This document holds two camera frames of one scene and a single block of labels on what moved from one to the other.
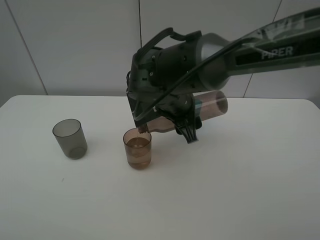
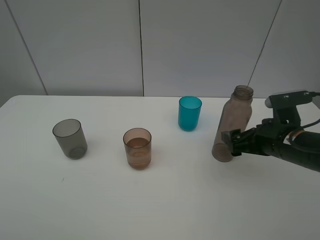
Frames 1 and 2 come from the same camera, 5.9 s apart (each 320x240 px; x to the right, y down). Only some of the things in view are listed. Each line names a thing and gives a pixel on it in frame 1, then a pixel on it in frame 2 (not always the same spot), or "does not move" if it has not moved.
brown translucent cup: (138, 147) does not move
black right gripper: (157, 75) → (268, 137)
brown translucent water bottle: (209, 104) → (235, 116)
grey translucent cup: (71, 138) does not move
